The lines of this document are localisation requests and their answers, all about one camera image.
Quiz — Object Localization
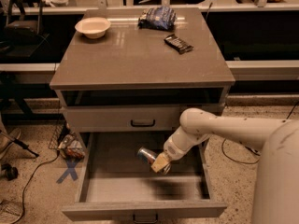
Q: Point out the white ceramic bowl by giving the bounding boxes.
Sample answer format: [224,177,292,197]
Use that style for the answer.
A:
[75,17,111,39]

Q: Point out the blue tape cross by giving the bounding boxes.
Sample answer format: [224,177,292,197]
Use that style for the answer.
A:
[57,160,79,184]

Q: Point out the black caster wheel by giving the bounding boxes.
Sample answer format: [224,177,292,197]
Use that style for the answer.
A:
[1,163,18,181]

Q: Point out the black floor cable right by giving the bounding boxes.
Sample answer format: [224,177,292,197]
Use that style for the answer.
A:
[221,100,299,165]

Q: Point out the blue chip bag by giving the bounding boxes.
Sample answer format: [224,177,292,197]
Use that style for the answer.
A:
[138,7,177,31]

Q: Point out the snack packets on floor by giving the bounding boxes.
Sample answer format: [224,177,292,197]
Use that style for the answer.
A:
[58,134,85,160]

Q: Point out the black floor cable left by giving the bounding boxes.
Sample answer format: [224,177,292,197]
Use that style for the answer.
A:
[10,152,61,224]

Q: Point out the black floor cable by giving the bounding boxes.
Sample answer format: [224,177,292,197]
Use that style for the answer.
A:
[10,152,61,224]
[221,100,299,165]

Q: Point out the black tripod leg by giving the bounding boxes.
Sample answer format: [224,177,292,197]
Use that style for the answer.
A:
[0,130,39,158]

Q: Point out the blue silver redbull can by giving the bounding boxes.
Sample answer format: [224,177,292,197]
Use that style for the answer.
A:
[137,147,159,168]

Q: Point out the black snack bar wrapper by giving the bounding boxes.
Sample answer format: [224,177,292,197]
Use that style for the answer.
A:
[164,35,193,54]

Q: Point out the black chair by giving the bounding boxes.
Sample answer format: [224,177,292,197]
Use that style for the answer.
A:
[0,0,47,59]

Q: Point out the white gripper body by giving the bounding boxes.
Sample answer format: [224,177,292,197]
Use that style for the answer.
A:
[164,126,200,161]

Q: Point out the grey drawer cabinet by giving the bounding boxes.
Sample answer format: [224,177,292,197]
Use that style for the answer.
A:
[49,7,236,224]

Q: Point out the closed grey top drawer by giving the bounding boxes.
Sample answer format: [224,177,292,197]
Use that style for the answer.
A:
[62,104,225,133]

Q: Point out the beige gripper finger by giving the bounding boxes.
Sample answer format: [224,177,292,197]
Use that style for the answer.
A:
[151,152,171,175]

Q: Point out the open grey middle drawer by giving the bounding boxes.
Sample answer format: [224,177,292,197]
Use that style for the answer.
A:
[63,132,226,224]

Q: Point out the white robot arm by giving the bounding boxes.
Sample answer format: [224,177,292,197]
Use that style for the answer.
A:
[151,108,299,224]

